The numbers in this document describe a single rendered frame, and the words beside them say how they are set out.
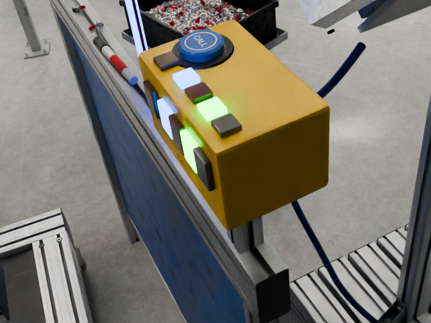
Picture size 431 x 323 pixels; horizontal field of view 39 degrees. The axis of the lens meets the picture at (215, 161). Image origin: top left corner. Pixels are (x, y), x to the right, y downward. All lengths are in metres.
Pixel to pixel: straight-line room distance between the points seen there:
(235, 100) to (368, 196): 1.42
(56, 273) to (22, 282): 0.09
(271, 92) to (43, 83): 2.12
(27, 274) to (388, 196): 1.04
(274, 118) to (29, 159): 1.79
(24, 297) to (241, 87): 1.12
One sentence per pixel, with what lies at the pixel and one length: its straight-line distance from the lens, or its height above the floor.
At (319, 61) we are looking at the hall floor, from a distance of 2.40.
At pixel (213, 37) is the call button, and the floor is 1.08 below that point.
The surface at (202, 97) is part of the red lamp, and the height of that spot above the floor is 1.08.
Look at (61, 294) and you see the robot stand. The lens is 1.47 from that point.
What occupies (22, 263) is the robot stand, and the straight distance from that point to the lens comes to 1.59.
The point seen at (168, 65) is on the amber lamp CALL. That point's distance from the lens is 0.51.
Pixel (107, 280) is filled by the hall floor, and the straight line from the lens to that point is 1.75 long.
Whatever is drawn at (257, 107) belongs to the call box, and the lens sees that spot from 0.46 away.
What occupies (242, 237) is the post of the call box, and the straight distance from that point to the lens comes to 0.61.
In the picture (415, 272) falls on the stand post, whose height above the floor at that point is 0.28.
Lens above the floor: 1.36
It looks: 43 degrees down
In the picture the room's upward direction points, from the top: 9 degrees counter-clockwise
